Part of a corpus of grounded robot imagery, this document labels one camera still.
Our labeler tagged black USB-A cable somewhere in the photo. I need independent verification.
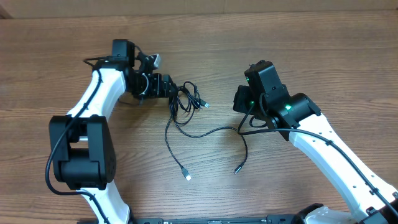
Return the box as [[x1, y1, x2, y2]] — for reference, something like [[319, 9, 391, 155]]
[[164, 81, 211, 182]]

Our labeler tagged black USB-C cable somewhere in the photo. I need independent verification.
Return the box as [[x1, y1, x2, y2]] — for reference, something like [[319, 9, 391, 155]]
[[169, 82, 249, 175]]

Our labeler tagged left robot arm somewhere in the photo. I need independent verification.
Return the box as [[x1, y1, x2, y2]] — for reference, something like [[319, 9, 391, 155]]
[[45, 39, 177, 223]]

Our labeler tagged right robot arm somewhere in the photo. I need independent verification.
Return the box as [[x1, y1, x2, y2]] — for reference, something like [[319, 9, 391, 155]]
[[233, 60, 397, 223]]

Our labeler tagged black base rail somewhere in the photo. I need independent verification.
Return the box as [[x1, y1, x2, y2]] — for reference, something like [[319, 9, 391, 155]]
[[77, 202, 354, 224]]

